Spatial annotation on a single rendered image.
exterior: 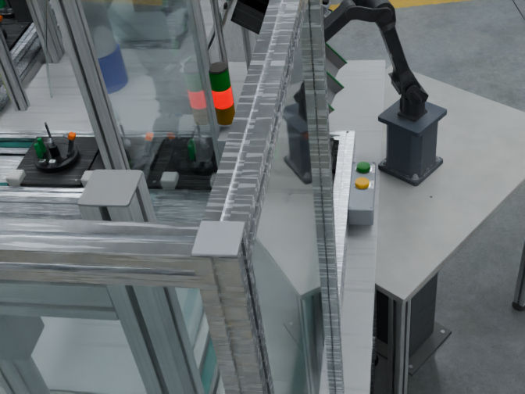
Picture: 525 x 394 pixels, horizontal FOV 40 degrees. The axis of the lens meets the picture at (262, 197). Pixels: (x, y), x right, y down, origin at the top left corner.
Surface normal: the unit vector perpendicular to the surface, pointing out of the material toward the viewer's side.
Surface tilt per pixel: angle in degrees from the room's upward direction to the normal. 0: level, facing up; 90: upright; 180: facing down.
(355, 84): 0
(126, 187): 0
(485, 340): 0
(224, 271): 90
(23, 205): 90
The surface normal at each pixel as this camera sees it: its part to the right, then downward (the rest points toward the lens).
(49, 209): -0.15, 0.67
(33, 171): -0.11, -0.75
